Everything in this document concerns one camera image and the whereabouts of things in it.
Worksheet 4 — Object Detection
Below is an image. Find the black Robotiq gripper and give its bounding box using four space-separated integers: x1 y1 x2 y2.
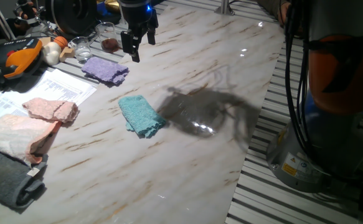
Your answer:
118 0 159 63

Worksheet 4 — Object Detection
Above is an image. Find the teal terry cloth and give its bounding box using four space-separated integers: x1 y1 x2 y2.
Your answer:
118 94 167 139

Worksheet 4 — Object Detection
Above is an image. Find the purple terry cloth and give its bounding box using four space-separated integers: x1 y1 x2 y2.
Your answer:
81 56 130 86

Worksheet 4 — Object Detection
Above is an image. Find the small pink terry cloth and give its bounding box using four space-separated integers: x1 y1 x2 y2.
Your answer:
22 97 80 123

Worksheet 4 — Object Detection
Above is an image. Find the person hand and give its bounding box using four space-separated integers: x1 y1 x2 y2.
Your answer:
12 0 39 29

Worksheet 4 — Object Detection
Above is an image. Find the glass beaker with brown powder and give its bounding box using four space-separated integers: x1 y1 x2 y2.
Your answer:
95 22 120 54

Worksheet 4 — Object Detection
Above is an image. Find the gold shiny object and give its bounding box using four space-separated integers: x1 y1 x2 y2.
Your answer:
103 0 121 13

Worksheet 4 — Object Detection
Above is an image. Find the blue object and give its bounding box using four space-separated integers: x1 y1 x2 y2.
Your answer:
96 1 109 16

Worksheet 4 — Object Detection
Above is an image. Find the glass beaker with clear liquid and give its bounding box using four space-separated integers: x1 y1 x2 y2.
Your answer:
68 36 93 63

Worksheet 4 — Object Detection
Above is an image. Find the large black round device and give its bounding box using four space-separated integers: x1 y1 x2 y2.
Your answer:
44 0 98 35

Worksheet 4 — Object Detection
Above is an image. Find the notched wooden block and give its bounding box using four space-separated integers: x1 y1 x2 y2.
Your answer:
59 46 75 62

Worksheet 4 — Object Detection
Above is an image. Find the small orange toy basketball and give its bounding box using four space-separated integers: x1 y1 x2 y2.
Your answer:
53 35 68 50

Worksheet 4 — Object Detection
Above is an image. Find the white garlic shaped toy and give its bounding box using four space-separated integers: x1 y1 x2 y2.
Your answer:
40 41 62 67

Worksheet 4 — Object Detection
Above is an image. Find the printed white paper sheet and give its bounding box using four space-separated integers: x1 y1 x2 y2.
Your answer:
0 92 29 131
11 68 98 106

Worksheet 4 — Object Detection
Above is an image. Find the orange black teach pendant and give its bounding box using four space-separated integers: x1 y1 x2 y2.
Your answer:
0 37 44 84

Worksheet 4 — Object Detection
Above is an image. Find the large pink white towel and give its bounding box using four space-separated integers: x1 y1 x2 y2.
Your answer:
0 113 63 165

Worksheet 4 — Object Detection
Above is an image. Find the gray folded towel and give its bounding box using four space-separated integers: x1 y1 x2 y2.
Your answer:
0 149 49 210

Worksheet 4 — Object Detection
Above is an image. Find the metal post base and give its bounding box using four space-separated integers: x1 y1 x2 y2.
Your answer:
214 0 235 16

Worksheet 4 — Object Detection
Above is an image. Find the black cable bundle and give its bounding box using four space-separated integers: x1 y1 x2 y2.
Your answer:
283 0 313 162

